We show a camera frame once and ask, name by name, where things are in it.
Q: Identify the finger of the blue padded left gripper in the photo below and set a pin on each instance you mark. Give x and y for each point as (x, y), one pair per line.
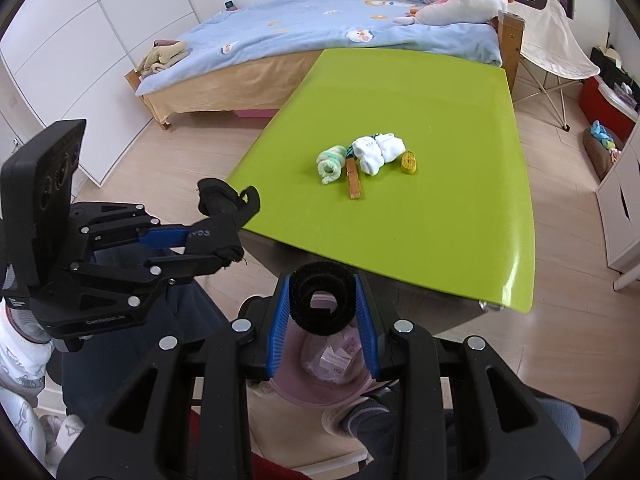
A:
(160, 234)
(175, 264)

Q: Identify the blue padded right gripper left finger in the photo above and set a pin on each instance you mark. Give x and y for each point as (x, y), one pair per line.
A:
(167, 400)

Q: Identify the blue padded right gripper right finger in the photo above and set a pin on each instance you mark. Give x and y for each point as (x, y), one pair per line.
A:
(501, 430)

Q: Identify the green white sock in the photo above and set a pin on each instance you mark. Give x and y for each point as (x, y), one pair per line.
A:
(330, 163)

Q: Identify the wooden clothespin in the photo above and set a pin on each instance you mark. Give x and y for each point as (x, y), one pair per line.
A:
(353, 178)

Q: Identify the white socks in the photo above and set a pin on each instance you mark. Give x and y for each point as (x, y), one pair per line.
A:
(373, 152)

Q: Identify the yellow tape measure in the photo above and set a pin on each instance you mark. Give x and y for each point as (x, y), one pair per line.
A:
(408, 163)

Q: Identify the black sock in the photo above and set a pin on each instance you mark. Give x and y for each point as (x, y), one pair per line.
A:
(215, 239)

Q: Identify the pink trash bin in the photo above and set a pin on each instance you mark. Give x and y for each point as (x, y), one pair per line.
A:
(290, 381)

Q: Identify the grey gloved left hand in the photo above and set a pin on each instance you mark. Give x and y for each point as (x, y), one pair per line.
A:
(22, 335)

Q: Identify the right black shoe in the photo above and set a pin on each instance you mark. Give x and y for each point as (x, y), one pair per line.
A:
(371, 419)

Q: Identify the crumpled paper in bin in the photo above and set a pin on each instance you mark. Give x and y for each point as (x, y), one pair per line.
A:
(337, 359)

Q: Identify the beige folded towel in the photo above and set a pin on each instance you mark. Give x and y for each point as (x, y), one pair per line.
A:
(163, 55)

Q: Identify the white wardrobe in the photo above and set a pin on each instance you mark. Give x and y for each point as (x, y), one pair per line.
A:
(70, 58)

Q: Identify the blue quilt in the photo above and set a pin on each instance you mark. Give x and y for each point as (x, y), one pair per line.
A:
(292, 26)

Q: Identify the green table mat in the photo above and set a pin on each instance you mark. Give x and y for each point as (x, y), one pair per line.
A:
(462, 223)

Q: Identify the brown basket with toys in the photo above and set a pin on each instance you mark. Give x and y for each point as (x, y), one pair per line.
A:
(603, 148)

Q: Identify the red storage box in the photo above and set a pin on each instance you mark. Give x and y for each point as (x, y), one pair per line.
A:
(599, 102)

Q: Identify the white folding chair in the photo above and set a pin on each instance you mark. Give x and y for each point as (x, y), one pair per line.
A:
(550, 58)

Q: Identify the white plush toy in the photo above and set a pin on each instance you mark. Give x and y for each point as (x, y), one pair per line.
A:
(447, 12)

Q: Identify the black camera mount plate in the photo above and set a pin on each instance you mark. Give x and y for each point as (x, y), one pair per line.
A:
(35, 198)

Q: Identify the wooden bed frame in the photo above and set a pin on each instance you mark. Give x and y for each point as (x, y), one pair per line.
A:
(264, 84)

